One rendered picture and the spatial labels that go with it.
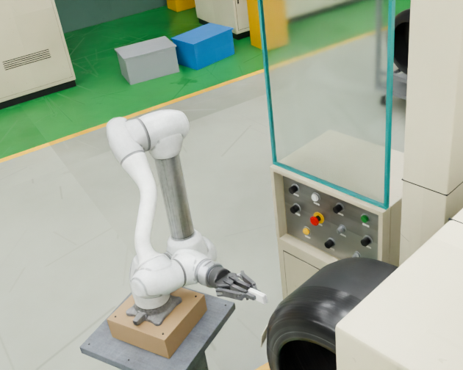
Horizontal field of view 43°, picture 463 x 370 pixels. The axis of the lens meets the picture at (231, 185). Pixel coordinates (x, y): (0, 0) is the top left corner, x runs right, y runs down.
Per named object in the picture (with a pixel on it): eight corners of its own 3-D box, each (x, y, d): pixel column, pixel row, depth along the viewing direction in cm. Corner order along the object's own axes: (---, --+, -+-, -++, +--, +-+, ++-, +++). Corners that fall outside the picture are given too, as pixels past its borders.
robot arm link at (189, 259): (217, 280, 209) (187, 293, 201) (189, 267, 220) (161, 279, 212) (215, 252, 206) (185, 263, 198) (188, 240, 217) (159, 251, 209)
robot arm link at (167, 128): (164, 277, 265) (206, 258, 274) (182, 293, 252) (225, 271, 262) (126, 114, 232) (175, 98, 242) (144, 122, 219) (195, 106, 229)
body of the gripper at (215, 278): (203, 274, 196) (222, 282, 190) (222, 260, 201) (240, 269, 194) (209, 291, 199) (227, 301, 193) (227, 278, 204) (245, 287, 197)
